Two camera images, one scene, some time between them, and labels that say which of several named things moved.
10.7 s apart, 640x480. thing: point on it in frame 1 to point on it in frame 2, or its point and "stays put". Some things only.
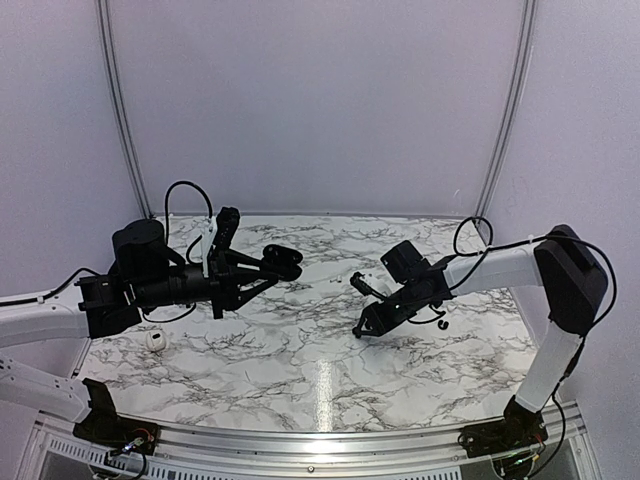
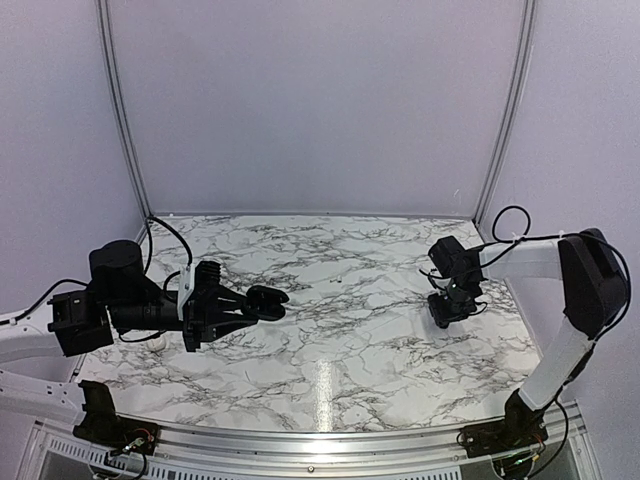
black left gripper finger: (246, 293) to (225, 325)
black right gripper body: (410, 303) to (457, 305)
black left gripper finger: (241, 266) to (220, 300)
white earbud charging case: (155, 340) stays put
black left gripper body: (159, 291) to (193, 319)
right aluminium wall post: (506, 139) stays put
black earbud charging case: (282, 262) to (265, 303)
